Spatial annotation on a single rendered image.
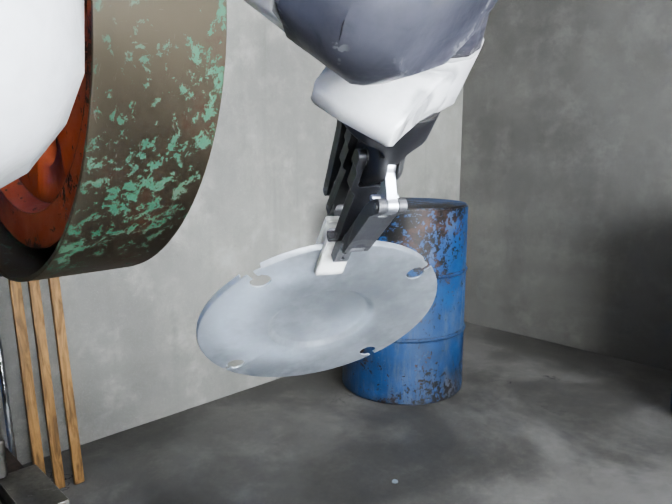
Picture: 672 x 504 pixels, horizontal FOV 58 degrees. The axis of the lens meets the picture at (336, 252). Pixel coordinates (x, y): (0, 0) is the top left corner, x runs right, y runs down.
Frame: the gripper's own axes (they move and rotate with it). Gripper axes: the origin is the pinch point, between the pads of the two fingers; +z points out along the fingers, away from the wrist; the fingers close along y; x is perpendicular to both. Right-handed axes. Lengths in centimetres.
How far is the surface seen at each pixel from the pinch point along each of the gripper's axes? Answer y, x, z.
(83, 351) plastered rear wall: 85, 35, 178
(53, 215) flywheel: 33, 30, 34
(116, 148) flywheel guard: 24.9, 20.0, 11.2
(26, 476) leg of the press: 1, 36, 57
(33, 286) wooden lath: 89, 47, 138
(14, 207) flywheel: 45, 37, 46
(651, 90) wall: 159, -234, 102
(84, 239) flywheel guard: 22.5, 24.9, 26.5
